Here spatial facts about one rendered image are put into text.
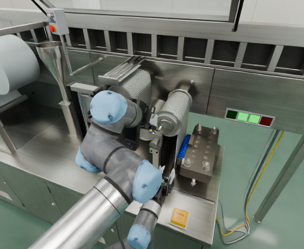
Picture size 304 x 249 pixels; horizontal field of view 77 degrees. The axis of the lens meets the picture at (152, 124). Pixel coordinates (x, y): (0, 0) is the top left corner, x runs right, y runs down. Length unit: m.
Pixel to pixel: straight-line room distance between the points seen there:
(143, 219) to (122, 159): 0.37
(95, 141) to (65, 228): 0.18
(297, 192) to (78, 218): 2.48
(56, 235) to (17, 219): 2.02
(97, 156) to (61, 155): 0.96
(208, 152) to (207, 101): 0.30
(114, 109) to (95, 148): 0.10
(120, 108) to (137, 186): 0.17
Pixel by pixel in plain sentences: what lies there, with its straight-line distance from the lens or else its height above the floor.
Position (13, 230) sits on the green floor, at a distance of 2.34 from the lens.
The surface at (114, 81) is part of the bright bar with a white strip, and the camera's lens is 0.90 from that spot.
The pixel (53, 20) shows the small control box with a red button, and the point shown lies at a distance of 1.06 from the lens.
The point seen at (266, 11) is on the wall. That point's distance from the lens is 3.41.
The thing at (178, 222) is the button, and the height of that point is 0.92.
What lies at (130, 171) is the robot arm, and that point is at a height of 1.51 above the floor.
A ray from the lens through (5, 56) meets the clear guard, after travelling 1.42.
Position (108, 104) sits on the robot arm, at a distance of 0.42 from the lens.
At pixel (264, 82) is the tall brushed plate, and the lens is 1.13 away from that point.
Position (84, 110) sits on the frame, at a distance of 0.97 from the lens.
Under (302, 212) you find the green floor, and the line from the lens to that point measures 2.53.
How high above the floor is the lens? 1.80
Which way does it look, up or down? 36 degrees down
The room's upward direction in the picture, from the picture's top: straight up
